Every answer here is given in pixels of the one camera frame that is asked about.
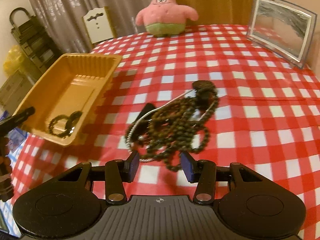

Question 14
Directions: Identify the dark beaded necklace pile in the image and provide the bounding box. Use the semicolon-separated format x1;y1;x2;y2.
124;80;221;172

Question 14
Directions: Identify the orange plastic tray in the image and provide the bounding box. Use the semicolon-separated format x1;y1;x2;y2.
16;53;122;147

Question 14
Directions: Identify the black bead bracelet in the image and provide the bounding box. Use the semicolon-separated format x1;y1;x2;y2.
48;110;83;139

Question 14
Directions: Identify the person's left hand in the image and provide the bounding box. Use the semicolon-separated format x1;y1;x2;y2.
1;137;14;202

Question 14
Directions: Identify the brown cardboard box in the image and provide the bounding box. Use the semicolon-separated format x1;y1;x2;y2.
1;70;33;115

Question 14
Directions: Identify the yellow plastic bag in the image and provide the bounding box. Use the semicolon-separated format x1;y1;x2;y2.
3;45;25;77

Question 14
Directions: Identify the red white checkered tablecloth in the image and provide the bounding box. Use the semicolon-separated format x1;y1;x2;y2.
12;25;319;239

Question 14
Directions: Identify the grey patterned curtain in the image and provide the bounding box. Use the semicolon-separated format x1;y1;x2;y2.
29;0;151;53

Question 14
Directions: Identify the white wooden chair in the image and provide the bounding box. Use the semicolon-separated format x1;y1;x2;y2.
82;7;117;45

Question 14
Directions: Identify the pink starfish plush toy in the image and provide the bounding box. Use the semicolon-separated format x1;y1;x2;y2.
135;0;199;37

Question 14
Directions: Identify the clear framed sand picture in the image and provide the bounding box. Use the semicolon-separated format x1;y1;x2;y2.
246;0;317;69

